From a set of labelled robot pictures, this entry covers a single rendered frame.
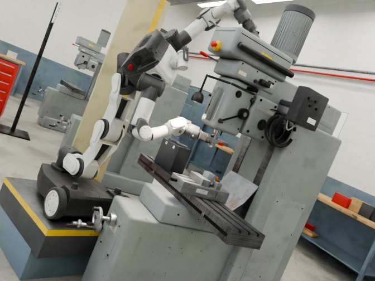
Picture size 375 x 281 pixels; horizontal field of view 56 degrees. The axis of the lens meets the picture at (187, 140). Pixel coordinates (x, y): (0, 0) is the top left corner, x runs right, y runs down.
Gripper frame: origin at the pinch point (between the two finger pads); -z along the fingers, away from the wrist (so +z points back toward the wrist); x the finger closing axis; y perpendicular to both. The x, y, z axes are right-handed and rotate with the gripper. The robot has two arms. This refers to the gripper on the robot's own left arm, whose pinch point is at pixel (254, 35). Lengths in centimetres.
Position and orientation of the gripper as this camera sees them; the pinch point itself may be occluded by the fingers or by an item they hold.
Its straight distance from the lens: 228.2
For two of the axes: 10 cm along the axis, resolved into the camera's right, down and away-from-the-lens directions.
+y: 8.3, -5.6, -0.3
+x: 0.6, 1.4, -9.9
